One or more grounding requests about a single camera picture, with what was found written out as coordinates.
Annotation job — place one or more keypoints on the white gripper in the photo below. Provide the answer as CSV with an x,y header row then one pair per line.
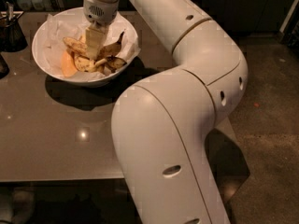
x,y
100,11

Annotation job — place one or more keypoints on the long spotted banana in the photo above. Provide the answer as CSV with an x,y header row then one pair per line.
x,y
84,50

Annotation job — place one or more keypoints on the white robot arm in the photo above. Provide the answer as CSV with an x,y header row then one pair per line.
x,y
159,125

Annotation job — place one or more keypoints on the white ceramic bowl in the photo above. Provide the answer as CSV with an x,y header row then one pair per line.
x,y
40,47

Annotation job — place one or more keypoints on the white paper liner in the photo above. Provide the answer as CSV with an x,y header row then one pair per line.
x,y
86,53

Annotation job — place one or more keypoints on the black mesh utensil holder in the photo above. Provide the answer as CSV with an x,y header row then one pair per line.
x,y
12,38

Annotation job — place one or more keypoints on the dark round object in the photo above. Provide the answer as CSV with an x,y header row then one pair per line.
x,y
4,69

